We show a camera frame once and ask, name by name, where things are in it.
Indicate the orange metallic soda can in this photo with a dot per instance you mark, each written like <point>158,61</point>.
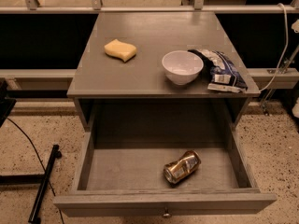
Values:
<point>177,170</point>

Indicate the open grey top drawer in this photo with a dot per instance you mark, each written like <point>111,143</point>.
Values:
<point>121,170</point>

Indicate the round metal drawer knob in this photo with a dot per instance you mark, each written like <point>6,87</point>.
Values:
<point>166,213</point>

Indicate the white bowl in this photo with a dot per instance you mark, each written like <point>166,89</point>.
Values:
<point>182,67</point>

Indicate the grey wooden cabinet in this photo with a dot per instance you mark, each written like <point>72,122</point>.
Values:
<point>154,34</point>

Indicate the yellow sponge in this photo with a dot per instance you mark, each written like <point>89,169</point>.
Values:
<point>121,50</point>

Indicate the blue white chip bag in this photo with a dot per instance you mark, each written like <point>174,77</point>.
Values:
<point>223,74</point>

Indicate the black stand base bar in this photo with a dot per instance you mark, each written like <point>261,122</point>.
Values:
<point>43,180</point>

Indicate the black equipment at left edge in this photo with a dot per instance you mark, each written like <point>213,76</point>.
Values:
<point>6,104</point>

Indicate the metal railing frame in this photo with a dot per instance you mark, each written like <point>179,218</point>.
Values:
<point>149,3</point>

